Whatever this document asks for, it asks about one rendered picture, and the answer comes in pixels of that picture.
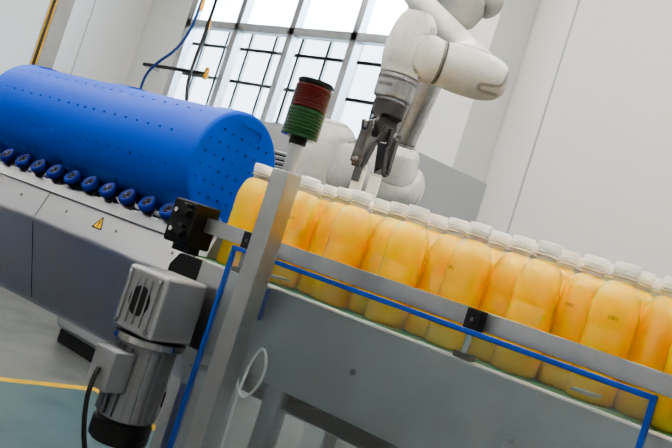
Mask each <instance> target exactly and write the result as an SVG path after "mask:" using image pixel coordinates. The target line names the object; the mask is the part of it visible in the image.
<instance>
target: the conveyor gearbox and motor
mask: <svg viewBox="0 0 672 448"><path fill-rule="evenodd" d="M206 292H207V286H206V285H204V284H202V283H200V282H197V281H195V280H192V279H190V278H187V277H185V276H182V275H180V274H178V273H175V272H173V271H169V270H164V269H160V268H155V267H150V266H146V265H141V264H132V266H131V268H130V271H129V274H128V277H127V280H126V283H125V286H124V289H123V292H122V295H121V299H120V302H119V305H118V308H117V311H116V314H115V317H114V320H113V322H114V324H116V325H115V326H114V327H113V330H112V332H113V334H114V335H115V336H117V337H118V339H116V342H115V345H112V344H104V343H98V344H97V346H96V349H95V352H94V356H93V359H92V362H91V365H90V368H89V371H88V374H87V377H86V380H85V381H86V382H87V383H88V387H87V390H86V394H85V398H84V404H83V412H82V424H81V440H82V448H87V413H88V405H89V400H90V395H91V391H92V388H93V387H95V388H97V389H99V390H100V391H99V394H98V397H97V400H96V403H95V406H96V409H98V410H95V411H94V412H93V415H92V419H91V422H90V425H89V428H88V432H89V433H90V435H91V437H92V438H93V439H95V440H96V441H98V442H100V443H102V444H105V445H107V446H110V447H114V448H144V447H146V445H147V442H148V439H149V436H150V433H151V430H152V426H151V425H150V423H152V424H154V421H156V418H157V415H158V412H159V408H160V405H161V402H162V399H163V396H164V393H165V390H166V387H167V384H168V381H169V378H170V375H171V372H172V368H173V365H174V362H175V359H176V356H177V355H175V354H183V353H184V352H185V349H186V346H187V345H189V344H190V341H191V338H192V335H193V332H194V329H195V326H196V323H197V320H198V318H199V316H200V312H201V308H202V304H203V301H204V298H205V295H206ZM185 345H186V346H185Z"/></svg>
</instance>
